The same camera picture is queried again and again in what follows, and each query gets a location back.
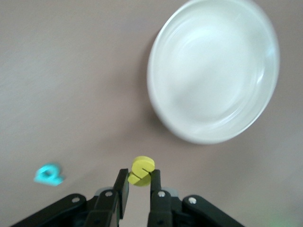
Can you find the beige plate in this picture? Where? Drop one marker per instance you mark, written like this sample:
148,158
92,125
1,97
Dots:
213,75

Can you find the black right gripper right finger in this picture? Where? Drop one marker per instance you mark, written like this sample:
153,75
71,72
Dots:
159,208

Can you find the teal letter p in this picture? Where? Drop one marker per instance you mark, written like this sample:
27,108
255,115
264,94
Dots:
50,179

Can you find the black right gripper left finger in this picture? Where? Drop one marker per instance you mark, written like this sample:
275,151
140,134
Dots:
106,208

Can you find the yellow letter s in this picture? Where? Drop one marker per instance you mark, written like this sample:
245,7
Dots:
139,176

